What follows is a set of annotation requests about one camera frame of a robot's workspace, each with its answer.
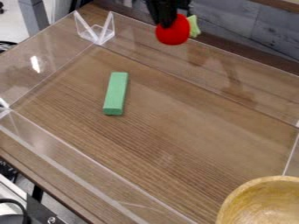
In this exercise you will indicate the clear acrylic tray enclosure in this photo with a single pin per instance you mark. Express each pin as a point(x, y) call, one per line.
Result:
point(210, 120)

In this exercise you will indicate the red plush fruit green leaf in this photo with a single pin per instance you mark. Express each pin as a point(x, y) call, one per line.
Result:
point(185, 28)

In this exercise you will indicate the green rectangular block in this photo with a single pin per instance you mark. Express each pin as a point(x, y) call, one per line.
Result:
point(117, 94)

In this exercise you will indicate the black metal bracket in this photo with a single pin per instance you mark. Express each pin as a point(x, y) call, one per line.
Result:
point(40, 215)

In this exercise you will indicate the wooden bowl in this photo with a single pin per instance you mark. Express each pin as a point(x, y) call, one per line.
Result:
point(263, 201)

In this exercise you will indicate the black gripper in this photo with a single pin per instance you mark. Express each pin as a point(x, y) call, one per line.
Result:
point(163, 10)

